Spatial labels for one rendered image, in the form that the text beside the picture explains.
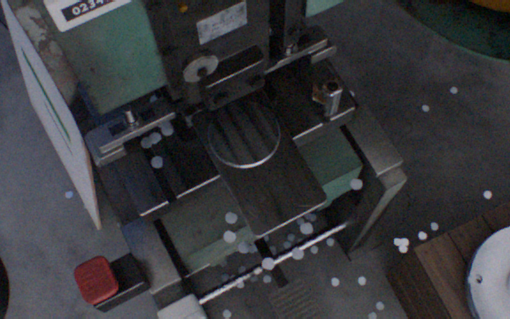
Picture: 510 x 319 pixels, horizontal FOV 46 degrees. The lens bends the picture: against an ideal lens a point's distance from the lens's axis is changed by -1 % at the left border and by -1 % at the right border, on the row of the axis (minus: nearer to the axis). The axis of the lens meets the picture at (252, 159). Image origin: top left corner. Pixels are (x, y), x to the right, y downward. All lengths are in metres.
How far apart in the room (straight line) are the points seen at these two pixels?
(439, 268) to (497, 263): 0.13
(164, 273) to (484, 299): 0.71
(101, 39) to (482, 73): 1.62
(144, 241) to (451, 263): 0.72
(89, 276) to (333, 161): 0.50
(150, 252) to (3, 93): 1.12
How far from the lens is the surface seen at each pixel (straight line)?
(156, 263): 1.14
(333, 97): 1.09
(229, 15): 0.81
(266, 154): 1.03
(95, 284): 1.04
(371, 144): 1.21
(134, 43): 0.69
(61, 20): 0.55
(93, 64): 0.69
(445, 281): 1.48
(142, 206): 1.11
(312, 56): 1.18
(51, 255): 1.89
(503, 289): 1.48
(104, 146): 1.11
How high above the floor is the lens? 1.75
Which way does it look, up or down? 69 degrees down
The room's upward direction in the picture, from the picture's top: 3 degrees counter-clockwise
